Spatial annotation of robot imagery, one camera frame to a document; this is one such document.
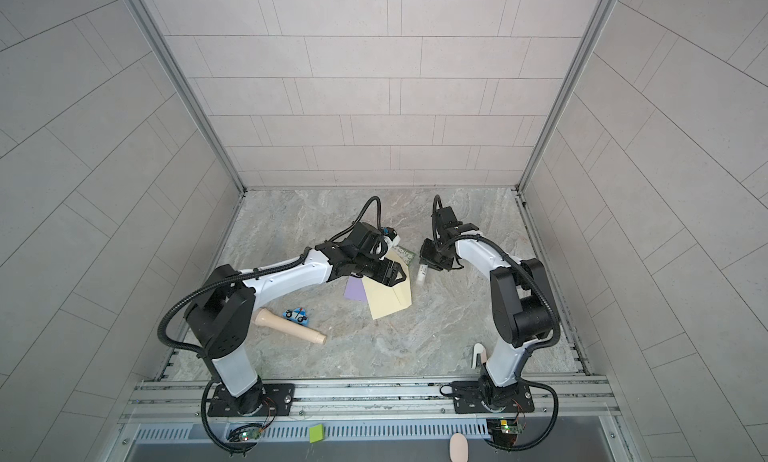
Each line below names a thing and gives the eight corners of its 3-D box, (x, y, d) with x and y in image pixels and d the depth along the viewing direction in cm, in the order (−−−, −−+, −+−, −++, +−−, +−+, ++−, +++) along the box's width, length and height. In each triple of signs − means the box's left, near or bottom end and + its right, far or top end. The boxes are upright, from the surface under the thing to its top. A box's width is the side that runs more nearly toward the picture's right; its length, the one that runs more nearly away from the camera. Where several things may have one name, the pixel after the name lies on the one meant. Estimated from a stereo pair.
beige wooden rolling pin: (255, 322, 85) (252, 319, 83) (263, 310, 87) (260, 307, 86) (322, 348, 81) (320, 346, 79) (328, 335, 83) (327, 332, 81)
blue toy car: (282, 325, 84) (280, 322, 83) (286, 310, 87) (284, 307, 86) (309, 325, 85) (307, 322, 83) (312, 310, 87) (310, 307, 86)
